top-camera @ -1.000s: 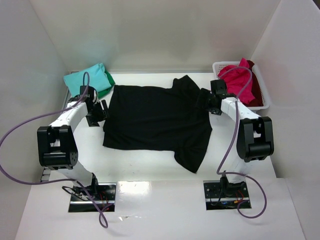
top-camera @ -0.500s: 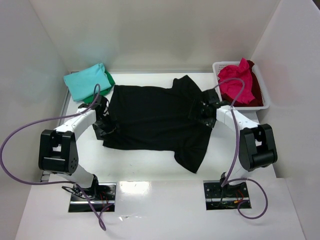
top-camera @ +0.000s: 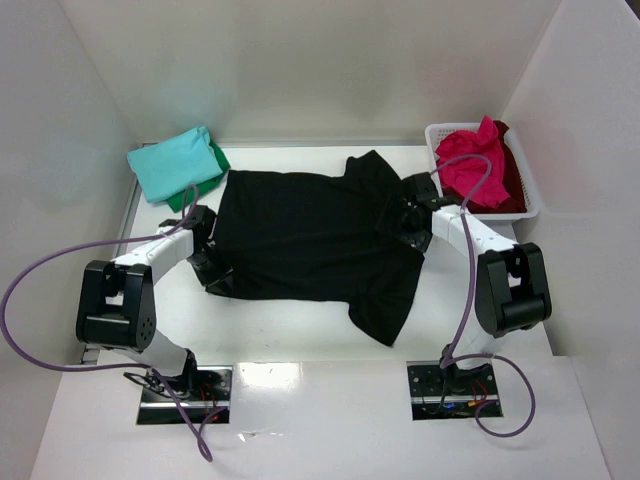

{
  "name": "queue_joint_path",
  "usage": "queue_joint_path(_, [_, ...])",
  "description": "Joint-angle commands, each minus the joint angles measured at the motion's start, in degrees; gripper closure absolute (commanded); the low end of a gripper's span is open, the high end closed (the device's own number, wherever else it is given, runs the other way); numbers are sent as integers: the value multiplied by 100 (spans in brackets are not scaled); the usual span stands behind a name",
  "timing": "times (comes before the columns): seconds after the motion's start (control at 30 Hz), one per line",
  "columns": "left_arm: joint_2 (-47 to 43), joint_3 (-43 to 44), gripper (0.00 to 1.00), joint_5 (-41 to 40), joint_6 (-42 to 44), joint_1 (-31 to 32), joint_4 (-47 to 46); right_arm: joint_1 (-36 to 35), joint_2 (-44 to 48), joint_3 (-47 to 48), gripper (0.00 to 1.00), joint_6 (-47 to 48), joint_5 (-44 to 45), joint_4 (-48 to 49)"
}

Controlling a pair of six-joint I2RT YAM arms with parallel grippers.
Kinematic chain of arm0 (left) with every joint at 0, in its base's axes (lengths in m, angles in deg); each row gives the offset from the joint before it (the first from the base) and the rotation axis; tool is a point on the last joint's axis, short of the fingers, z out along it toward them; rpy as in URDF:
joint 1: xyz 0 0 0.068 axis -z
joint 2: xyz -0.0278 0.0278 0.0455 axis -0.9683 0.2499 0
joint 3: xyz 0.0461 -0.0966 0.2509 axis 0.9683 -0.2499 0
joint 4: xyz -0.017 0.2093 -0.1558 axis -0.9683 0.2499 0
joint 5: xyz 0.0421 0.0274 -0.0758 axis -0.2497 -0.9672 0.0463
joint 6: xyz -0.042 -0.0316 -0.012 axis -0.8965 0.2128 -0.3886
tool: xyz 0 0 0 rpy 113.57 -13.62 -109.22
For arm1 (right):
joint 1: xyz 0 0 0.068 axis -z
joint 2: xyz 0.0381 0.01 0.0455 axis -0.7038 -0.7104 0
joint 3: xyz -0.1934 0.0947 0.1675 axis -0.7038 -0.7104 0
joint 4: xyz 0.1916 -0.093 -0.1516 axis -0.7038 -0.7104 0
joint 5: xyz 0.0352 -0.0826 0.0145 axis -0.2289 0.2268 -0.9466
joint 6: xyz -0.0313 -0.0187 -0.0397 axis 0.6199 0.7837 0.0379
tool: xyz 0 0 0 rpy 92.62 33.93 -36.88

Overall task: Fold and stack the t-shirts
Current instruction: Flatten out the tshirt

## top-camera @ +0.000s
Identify folded light blue t shirt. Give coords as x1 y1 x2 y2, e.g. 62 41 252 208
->
127 126 223 204

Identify crumpled pink t shirt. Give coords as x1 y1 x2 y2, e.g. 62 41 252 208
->
435 116 511 209

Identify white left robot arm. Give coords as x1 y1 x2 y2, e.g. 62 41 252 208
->
76 205 232 392

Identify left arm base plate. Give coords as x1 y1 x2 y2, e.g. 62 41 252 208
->
127 365 233 426

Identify black t shirt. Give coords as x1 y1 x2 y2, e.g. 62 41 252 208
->
206 151 424 346

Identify dark red t shirt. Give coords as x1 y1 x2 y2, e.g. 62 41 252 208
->
467 116 526 214

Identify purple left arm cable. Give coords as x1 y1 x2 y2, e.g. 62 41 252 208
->
0 184 229 462

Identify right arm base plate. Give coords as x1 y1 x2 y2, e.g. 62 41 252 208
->
407 362 503 421

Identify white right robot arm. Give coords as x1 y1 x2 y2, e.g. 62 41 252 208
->
376 173 552 383

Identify white plastic basket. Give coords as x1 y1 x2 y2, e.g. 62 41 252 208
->
424 122 541 224

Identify folded green t shirt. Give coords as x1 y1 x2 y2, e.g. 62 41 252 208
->
166 141 231 213

